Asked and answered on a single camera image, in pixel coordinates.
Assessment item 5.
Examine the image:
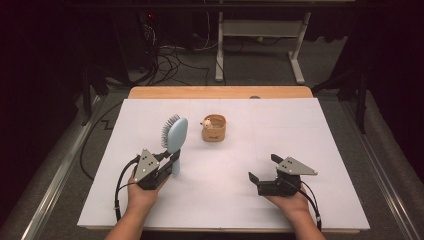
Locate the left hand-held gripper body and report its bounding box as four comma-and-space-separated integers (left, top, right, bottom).
133, 148, 174, 191

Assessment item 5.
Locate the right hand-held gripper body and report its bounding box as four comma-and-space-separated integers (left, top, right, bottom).
256, 156, 318, 197

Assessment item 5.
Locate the light blue hairbrush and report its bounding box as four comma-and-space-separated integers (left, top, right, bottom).
160, 114, 189, 177

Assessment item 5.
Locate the tan bag-shaped holder with bear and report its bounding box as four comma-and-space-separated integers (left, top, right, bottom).
200, 114, 227, 143

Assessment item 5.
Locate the person's right hand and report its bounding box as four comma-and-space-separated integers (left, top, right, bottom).
264, 188, 311, 220

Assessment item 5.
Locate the person's left hand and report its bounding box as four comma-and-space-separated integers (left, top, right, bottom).
126, 173, 165, 214

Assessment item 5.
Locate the white table mat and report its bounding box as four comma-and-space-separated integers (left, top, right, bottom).
77, 97, 371, 231

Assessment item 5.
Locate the black stand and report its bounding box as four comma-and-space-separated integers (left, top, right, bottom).
311, 64, 369, 135
80, 64, 110, 127

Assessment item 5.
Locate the black computer tower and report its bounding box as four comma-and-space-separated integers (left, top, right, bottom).
111, 11, 159, 73

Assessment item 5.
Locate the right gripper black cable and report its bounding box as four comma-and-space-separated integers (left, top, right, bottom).
299, 181, 323, 232

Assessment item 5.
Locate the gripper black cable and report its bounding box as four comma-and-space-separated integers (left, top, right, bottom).
299, 181, 323, 232
113, 154, 142, 223

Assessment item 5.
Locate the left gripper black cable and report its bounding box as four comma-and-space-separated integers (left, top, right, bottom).
113, 154, 142, 223

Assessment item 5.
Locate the black floor cable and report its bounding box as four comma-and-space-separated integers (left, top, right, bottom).
79, 99, 124, 182

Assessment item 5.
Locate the aluminium floor rail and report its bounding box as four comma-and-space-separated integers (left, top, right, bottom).
19, 95, 102, 240
339, 99, 424, 240

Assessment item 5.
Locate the bundle of floor cables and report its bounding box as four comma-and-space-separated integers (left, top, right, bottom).
133, 13, 218, 86

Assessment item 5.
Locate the white metal frame desk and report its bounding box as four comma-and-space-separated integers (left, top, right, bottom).
214, 11, 313, 85

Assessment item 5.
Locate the white hanging cable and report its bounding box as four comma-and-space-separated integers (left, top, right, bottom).
205, 12, 212, 48

